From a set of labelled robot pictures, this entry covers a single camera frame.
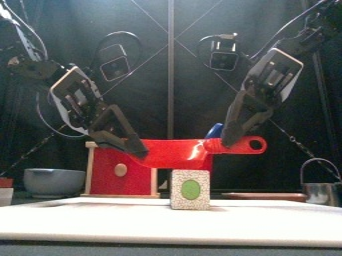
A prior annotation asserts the red toy knife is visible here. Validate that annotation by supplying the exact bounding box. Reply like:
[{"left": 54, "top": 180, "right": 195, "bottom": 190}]
[{"left": 128, "top": 135, "right": 269, "bottom": 170}]

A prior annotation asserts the sushi piece green centre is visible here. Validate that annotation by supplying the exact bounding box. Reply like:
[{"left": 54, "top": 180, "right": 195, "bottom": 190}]
[{"left": 169, "top": 169, "right": 211, "bottom": 211}]

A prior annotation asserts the blue toy piece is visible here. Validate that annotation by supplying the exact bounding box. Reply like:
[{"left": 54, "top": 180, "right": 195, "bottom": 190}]
[{"left": 205, "top": 122, "right": 226, "bottom": 140}]

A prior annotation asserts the red wooden box with knob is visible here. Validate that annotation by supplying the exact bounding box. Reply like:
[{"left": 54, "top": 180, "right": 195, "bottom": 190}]
[{"left": 80, "top": 140, "right": 162, "bottom": 199}]

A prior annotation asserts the grey bowl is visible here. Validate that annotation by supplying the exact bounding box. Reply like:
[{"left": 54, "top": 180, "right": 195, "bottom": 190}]
[{"left": 23, "top": 167, "right": 87, "bottom": 199}]

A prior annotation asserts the brown flat tray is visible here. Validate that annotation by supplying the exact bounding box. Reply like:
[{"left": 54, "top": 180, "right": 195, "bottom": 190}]
[{"left": 221, "top": 191, "right": 309, "bottom": 203}]

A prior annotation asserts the white cutting board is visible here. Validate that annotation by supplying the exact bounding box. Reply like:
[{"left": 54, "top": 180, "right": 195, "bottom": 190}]
[{"left": 0, "top": 196, "right": 342, "bottom": 249}]

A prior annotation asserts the red and white cup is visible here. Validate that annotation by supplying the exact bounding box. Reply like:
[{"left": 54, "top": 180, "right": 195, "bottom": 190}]
[{"left": 0, "top": 176, "right": 15, "bottom": 207}]

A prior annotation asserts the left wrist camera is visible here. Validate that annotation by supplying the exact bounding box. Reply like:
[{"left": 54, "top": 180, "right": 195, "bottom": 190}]
[{"left": 98, "top": 43, "right": 134, "bottom": 83}]

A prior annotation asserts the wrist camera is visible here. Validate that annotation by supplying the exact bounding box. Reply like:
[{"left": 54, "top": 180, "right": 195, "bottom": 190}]
[
  {"left": 209, "top": 33, "right": 242, "bottom": 72},
  {"left": 98, "top": 43, "right": 134, "bottom": 83}
]

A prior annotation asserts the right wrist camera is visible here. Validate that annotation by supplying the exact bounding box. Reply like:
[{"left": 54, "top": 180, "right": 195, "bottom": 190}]
[{"left": 209, "top": 33, "right": 242, "bottom": 72}]

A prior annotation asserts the vertical metal frame pole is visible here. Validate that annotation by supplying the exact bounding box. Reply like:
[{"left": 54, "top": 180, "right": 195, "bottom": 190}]
[{"left": 166, "top": 0, "right": 177, "bottom": 140}]

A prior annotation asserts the metal pot with handle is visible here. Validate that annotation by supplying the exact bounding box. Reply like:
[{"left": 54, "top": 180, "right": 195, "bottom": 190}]
[{"left": 299, "top": 157, "right": 342, "bottom": 208}]

